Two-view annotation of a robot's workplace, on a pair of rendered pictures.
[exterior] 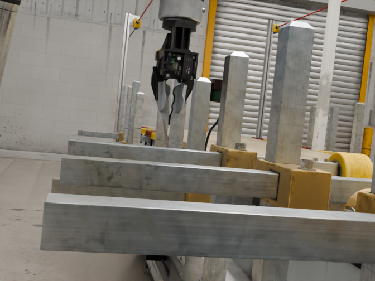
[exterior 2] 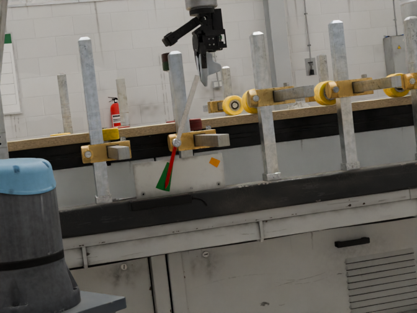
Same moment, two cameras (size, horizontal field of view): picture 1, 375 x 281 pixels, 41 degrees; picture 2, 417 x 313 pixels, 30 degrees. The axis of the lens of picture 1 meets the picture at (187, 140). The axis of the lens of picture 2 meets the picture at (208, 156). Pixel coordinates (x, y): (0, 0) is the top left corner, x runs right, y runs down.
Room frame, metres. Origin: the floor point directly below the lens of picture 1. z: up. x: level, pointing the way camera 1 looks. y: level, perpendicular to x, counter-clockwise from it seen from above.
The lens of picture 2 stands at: (1.10, 2.22, 0.91)
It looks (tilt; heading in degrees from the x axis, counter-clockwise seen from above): 3 degrees down; 269
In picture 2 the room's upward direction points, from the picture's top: 6 degrees counter-clockwise
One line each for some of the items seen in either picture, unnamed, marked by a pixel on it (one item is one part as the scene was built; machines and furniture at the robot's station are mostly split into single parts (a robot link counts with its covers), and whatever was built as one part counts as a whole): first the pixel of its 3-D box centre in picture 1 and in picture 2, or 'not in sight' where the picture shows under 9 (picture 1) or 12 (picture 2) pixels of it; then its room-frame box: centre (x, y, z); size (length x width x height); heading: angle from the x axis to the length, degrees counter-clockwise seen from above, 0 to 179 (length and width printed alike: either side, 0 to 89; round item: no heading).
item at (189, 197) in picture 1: (194, 193); (192, 140); (1.12, -0.03, 0.85); 0.13 x 0.06 x 0.05; 12
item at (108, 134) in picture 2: not in sight; (107, 146); (1.37, -0.11, 0.85); 0.08 x 0.08 x 0.11
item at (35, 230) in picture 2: not in sight; (12, 206); (1.45, 0.81, 0.79); 0.17 x 0.15 x 0.18; 141
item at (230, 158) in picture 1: (229, 161); (270, 97); (0.87, -0.08, 0.95); 0.13 x 0.06 x 0.05; 12
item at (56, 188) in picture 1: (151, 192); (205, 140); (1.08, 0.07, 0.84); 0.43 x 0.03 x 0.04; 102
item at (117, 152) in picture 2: not in sight; (114, 152); (1.33, 0.08, 0.84); 0.43 x 0.03 x 0.04; 102
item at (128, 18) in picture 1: (126, 82); not in sight; (3.65, 0.48, 1.20); 0.15 x 0.12 x 1.00; 12
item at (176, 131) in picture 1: (174, 146); (94, 123); (1.38, 0.03, 0.93); 0.03 x 0.03 x 0.48; 12
